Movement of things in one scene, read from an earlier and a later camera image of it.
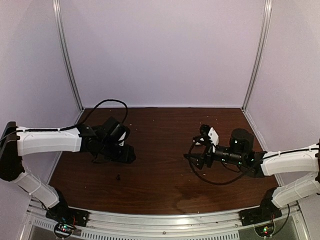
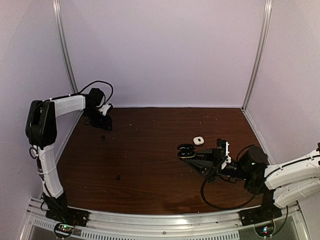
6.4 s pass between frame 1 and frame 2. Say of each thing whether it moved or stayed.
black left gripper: moved
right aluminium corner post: stayed
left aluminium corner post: stayed
